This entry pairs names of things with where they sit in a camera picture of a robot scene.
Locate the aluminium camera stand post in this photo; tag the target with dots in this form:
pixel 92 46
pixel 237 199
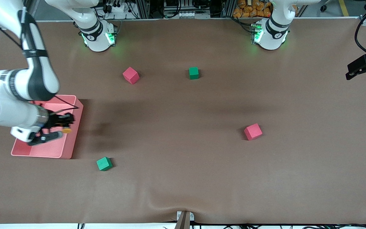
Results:
pixel 184 222

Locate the brown table mat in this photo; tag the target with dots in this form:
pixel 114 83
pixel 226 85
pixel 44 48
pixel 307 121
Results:
pixel 183 159

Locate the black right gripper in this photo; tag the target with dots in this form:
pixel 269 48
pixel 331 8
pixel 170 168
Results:
pixel 55 120

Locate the yellow-capped black push button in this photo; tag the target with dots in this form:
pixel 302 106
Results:
pixel 66 130

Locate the white connector block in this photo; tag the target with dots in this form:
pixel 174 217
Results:
pixel 187 14

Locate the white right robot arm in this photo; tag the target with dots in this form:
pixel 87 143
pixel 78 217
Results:
pixel 21 113

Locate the orange packages pile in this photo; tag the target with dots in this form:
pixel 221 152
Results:
pixel 249 9

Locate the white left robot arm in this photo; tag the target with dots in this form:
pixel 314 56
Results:
pixel 273 38

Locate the white power strip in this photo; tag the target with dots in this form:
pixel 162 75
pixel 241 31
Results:
pixel 116 8

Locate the green foam cube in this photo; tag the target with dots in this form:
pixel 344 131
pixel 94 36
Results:
pixel 193 72
pixel 104 163

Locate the pink plastic tray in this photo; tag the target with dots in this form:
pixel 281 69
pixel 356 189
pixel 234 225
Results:
pixel 49 149

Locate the pink foam cube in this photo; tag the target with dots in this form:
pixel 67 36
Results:
pixel 253 131
pixel 131 75

